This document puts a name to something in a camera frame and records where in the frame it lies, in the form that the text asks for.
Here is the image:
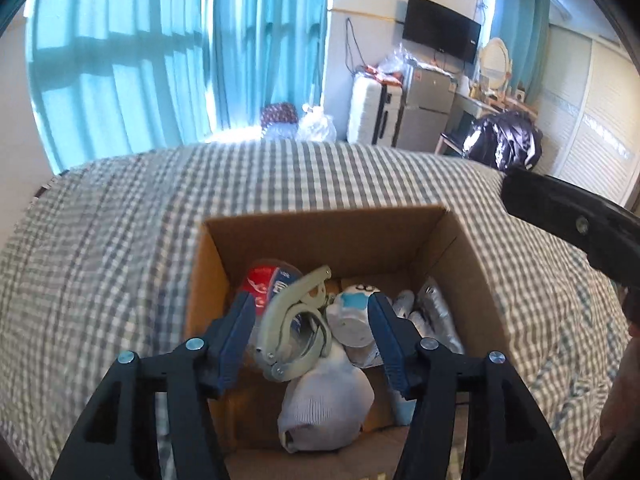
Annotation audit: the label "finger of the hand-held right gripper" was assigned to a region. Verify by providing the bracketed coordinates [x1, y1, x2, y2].
[501, 167, 640, 288]

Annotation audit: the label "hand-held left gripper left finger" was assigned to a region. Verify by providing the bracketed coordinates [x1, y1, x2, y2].
[50, 291, 257, 480]

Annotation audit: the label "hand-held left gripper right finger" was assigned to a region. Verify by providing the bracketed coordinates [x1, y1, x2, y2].
[369, 292, 573, 480]

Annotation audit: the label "beige plastic clip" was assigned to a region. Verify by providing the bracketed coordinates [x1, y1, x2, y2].
[254, 265, 333, 383]

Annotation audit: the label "silver foil packet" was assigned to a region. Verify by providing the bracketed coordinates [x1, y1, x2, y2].
[412, 277, 466, 356]

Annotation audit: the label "red white blue can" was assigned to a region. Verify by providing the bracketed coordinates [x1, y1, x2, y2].
[239, 259, 321, 366]

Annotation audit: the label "white sock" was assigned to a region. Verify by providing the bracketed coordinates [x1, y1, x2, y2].
[277, 347, 376, 454]

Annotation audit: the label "brown cardboard box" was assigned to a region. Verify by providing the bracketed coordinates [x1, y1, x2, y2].
[182, 205, 516, 466]

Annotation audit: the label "person's right hand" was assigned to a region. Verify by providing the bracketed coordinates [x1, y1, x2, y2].
[584, 332, 640, 480]

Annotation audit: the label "black shiny jacket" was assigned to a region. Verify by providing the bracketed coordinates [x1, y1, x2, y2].
[462, 111, 543, 171]

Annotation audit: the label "white slatted wardrobe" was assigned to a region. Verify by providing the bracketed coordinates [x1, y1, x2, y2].
[542, 35, 640, 206]

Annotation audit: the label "wooden chair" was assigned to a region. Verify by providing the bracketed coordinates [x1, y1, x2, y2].
[435, 130, 468, 157]

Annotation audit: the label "white dressing table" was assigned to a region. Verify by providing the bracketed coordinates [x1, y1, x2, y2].
[452, 92, 531, 126]

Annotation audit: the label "oval white vanity mirror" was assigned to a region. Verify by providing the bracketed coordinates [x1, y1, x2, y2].
[479, 37, 512, 96]

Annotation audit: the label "grey checked blanket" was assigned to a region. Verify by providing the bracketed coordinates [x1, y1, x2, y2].
[0, 141, 640, 480]

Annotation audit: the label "silver small fridge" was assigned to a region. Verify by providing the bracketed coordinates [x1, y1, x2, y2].
[395, 62, 458, 151]

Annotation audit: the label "narrow teal curtain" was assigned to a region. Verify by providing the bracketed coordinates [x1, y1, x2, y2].
[492, 0, 551, 103]

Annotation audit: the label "white suitcase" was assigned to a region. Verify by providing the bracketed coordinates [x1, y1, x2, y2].
[347, 76, 406, 147]

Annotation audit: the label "clear plastic bag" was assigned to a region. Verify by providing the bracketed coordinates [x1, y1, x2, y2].
[297, 105, 337, 143]
[377, 42, 416, 81]

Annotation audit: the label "orange snack packets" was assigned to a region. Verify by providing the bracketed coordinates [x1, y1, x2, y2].
[364, 65, 403, 86]

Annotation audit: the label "dark floral bag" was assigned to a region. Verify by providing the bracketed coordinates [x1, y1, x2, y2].
[261, 102, 299, 141]

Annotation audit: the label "wide teal curtain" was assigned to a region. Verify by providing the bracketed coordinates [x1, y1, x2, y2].
[25, 0, 221, 173]

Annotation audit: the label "black wall television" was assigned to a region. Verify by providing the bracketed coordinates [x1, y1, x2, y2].
[402, 0, 482, 65]

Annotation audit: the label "black wall cable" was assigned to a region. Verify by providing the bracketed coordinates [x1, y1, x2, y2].
[345, 17, 366, 73]

